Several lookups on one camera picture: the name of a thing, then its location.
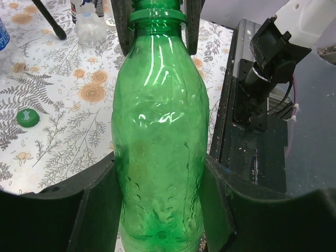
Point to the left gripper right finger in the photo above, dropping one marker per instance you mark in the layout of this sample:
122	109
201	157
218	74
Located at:
241	216

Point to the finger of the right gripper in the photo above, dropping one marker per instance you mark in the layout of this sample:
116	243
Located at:
122	10
193	9

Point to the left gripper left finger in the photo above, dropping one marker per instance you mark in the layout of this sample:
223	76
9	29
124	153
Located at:
80	213

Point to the green plastic bottle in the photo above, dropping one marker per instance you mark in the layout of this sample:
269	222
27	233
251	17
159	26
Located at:
160	134

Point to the clear Pepsi bottle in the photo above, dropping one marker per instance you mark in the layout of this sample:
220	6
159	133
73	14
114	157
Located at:
13	63

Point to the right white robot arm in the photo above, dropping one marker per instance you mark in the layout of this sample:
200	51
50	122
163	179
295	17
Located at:
277	47

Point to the white green bottle cap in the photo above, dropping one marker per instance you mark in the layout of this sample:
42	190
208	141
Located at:
110	22

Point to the small clear upright bottle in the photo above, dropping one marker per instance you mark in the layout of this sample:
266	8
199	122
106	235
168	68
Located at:
88	17

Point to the floral tablecloth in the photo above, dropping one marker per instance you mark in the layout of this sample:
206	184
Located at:
70	85

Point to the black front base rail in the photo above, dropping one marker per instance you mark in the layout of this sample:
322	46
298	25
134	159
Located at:
247	139

